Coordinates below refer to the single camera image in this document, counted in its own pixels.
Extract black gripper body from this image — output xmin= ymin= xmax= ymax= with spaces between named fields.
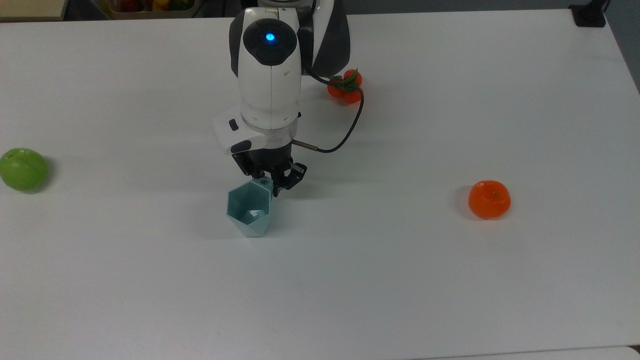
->
xmin=231 ymin=142 xmax=296 ymax=179

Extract teal faceted mug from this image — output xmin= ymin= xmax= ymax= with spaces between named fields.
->
xmin=226 ymin=177 xmax=276 ymax=238

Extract small oranges with leaves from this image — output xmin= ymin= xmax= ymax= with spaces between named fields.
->
xmin=327 ymin=69 xmax=364 ymax=105

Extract orange tangerine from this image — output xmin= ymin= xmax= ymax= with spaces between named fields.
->
xmin=468 ymin=180 xmax=512 ymax=220

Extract tray of fruit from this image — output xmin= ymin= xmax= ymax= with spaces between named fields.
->
xmin=100 ymin=0 xmax=203 ymax=21

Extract green apple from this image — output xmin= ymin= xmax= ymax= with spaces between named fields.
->
xmin=0 ymin=147 xmax=50 ymax=192

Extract beige box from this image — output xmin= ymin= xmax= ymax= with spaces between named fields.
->
xmin=0 ymin=0 xmax=69 ymax=22

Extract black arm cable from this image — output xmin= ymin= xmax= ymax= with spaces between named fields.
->
xmin=292 ymin=65 xmax=365 ymax=154

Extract black clamp mount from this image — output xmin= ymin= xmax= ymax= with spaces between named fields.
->
xmin=569 ymin=0 xmax=612 ymax=28

